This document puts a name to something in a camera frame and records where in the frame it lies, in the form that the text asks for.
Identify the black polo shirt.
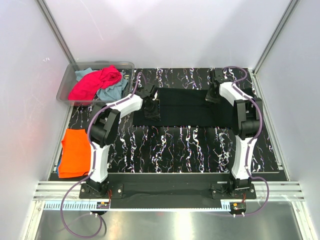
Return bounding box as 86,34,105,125
133,88,233,129

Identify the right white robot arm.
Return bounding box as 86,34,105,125
205,67,263,201

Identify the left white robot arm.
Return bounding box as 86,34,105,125
79,83,160,199

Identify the grey-blue t-shirt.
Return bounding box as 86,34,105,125
80,68,127,102

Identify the pink t-shirt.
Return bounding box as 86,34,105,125
67,65,122,101

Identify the clear plastic bin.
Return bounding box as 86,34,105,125
56,61,135,106

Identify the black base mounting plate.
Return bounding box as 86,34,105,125
79,173,257,200

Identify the folded orange t-shirt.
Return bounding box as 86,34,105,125
59,128,91,179

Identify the folded blue t-shirt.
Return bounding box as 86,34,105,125
56,162,61,178

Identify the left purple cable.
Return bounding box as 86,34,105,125
60,72,148,237

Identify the right aluminium frame post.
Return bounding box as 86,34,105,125
252,0,300,75

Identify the aluminium frame post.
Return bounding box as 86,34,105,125
252,0,300,75
35,0,76,64

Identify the aluminium front rail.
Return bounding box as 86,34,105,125
33,181,304,202

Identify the white slotted cable duct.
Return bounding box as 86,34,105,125
44,200,247,213

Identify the left aluminium frame post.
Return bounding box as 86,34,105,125
35,0,76,64

